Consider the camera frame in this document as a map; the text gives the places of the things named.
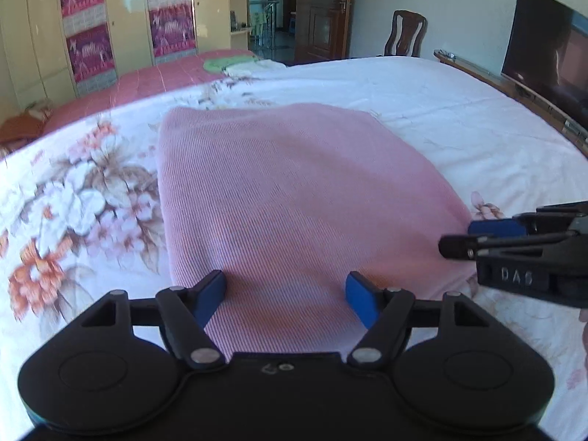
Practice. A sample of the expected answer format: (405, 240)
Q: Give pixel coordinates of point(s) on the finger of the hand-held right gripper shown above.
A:
(496, 228)
(459, 246)

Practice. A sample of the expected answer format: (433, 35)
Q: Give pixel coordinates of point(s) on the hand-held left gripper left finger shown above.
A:
(209, 294)

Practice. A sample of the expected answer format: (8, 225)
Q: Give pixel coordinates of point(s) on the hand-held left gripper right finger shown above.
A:
(363, 296)

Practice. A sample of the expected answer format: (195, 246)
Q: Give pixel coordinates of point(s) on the pink knit sweater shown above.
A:
(285, 202)

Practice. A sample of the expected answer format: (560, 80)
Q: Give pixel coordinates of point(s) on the white floral bed sheet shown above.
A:
(459, 115)

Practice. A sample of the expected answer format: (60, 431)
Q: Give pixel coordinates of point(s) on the wooden bed footboard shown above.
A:
(528, 94)

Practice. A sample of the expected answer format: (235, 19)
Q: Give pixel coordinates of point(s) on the black flat television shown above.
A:
(542, 46)

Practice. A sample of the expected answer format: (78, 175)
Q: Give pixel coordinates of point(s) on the brown wooden chair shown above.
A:
(404, 36)

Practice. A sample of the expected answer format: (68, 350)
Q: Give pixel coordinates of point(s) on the red bedspread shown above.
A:
(147, 82)

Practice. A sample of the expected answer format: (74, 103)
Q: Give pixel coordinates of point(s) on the green cloth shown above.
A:
(220, 64)

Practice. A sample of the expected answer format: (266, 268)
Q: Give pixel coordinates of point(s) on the white folded cloth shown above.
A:
(252, 68)

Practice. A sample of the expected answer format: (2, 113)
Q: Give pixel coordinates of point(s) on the orange striped pillow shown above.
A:
(20, 127)

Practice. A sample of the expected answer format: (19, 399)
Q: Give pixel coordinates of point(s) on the brown wooden door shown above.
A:
(324, 14)

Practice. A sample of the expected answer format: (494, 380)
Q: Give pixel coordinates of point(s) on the metal stair railing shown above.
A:
(266, 23)

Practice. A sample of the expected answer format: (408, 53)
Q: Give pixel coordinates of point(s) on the cream wardrobe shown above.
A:
(131, 18)

